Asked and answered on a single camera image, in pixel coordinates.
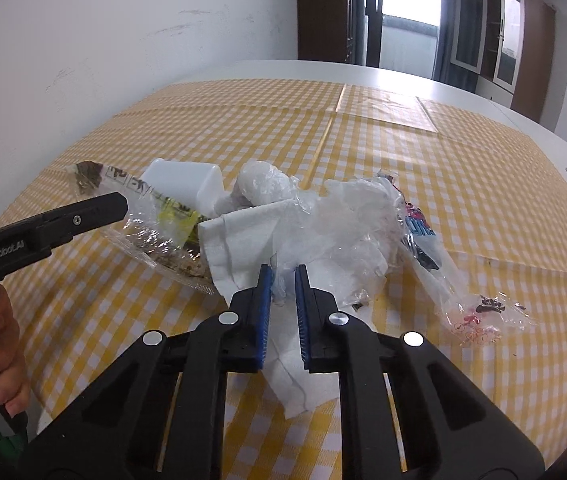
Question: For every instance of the white framed glass door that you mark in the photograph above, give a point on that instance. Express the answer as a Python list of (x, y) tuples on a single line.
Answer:
[(468, 25)]

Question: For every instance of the white paper napkin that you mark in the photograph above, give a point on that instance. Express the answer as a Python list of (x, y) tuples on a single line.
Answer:
[(243, 240)]

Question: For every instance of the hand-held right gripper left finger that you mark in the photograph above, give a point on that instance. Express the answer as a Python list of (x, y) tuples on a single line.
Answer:
[(265, 310)]

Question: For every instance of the dark brown wardrobe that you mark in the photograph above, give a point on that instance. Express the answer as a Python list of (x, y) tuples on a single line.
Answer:
[(323, 10)]

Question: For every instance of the white table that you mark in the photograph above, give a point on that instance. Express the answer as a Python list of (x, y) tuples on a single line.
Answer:
[(313, 67)]

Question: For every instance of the balcony window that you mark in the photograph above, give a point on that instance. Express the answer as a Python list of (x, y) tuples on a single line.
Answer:
[(408, 5)]

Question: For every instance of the brown cabinet with glass door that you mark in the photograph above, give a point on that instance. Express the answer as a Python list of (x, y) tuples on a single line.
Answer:
[(533, 60)]

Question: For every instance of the clear snack wrapper yellow label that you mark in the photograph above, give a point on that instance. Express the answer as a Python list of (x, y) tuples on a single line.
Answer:
[(163, 240)]

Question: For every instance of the wrapper with blue red print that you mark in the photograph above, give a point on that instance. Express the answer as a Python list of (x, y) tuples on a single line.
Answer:
[(421, 232)]

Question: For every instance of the white plastic cup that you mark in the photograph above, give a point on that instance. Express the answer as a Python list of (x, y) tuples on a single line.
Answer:
[(183, 180)]

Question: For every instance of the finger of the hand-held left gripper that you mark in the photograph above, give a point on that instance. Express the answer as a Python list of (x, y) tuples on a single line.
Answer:
[(98, 210)]

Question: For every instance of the clear plastic bag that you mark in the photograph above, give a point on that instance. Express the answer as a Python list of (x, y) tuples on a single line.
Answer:
[(358, 225)]

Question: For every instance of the yellow checkered tablecloth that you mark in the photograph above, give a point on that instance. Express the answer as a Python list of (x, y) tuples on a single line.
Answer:
[(463, 170)]

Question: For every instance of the dark curtain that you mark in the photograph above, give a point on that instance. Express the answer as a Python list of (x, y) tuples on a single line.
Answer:
[(446, 35)]

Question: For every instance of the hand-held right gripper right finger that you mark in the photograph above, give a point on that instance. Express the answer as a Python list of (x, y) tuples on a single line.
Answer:
[(302, 310)]

